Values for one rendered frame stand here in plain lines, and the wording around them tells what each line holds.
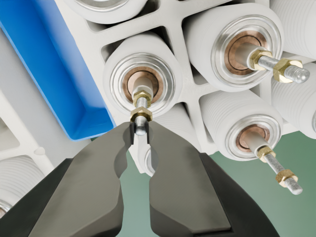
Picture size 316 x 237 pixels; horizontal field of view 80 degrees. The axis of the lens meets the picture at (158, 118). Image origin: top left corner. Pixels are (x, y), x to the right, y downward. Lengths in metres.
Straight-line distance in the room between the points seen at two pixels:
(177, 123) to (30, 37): 0.32
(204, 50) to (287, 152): 0.57
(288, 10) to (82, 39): 0.26
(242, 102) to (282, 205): 0.71
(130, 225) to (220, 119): 0.67
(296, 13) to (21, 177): 0.47
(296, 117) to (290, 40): 0.11
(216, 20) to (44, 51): 0.35
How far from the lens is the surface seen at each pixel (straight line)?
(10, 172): 0.42
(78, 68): 0.50
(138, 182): 0.68
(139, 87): 0.19
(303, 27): 0.28
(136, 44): 0.22
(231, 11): 0.23
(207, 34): 0.23
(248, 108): 0.27
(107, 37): 0.29
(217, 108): 0.30
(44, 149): 0.41
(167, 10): 0.28
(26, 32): 0.45
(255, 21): 0.24
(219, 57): 0.23
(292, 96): 0.34
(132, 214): 0.81
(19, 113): 0.39
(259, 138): 0.28
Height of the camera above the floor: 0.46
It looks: 61 degrees down
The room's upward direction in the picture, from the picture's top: 174 degrees clockwise
